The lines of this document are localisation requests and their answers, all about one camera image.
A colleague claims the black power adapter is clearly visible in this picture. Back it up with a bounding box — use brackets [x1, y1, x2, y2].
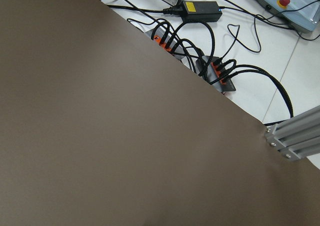
[162, 0, 223, 23]

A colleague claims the teach pendant with red button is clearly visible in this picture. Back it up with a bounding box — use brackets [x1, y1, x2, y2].
[257, 0, 320, 33]

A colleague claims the aluminium frame post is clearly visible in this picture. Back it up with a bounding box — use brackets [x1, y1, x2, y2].
[264, 106, 320, 161]

